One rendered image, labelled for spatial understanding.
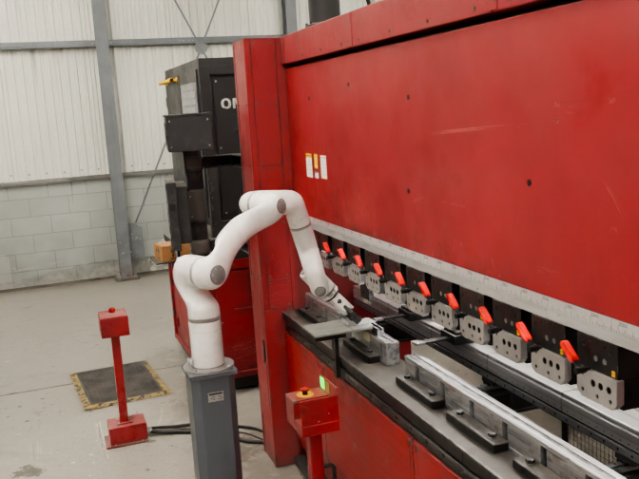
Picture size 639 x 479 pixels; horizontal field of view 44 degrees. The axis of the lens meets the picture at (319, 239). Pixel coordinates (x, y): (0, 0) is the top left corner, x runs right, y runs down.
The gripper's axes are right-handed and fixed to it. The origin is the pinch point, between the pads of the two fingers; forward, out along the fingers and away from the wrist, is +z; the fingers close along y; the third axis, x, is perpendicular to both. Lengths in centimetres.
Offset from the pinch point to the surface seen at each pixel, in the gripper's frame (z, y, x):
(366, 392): 11.7, -31.1, 20.9
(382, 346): 7.9, -21.9, 2.2
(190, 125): -95, 101, -20
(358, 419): 23.4, -20.0, 30.8
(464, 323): -14, -94, -14
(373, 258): -20.9, -19.6, -20.4
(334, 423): 10, -30, 38
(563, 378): -13, -145, -13
